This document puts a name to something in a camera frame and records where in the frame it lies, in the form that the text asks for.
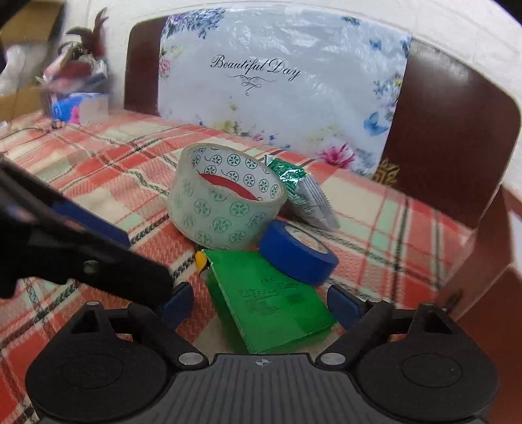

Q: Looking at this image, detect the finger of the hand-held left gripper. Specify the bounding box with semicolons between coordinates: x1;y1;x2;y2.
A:
0;191;174;309
0;157;131;248

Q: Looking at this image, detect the red blurry packet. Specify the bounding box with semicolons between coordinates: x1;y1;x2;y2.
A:
43;49;109;94

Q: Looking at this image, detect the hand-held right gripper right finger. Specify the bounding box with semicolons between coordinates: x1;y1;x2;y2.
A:
315;284;464;368

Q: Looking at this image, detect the green silver snack packet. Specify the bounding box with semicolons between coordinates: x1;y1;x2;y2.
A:
264;155;341;231

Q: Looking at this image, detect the brown box white inside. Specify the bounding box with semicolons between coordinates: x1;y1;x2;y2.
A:
442;183;522;424

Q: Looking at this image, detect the blue pink tissue pack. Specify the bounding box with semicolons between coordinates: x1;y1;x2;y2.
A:
51;92;110;125

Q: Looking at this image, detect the brown floral box lid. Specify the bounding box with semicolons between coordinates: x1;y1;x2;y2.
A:
123;16;522;229

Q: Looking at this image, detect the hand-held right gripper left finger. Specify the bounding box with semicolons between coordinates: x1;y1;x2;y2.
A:
69;281;209;370

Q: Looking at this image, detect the green box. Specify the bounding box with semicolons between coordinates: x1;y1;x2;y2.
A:
203;249;337;355

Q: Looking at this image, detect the white floral plastic bag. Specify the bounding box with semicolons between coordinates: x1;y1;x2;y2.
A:
157;8;412;177

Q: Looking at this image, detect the clear tape roll green print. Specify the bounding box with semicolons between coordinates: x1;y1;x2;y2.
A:
167;143;288;250

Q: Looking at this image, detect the blue tape roll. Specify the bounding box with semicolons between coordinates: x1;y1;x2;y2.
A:
258;220;339;286

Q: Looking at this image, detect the red plaid tablecloth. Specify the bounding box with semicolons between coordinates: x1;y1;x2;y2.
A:
0;110;478;424

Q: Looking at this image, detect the open cardboard box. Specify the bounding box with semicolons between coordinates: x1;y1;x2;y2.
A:
0;0;68;123

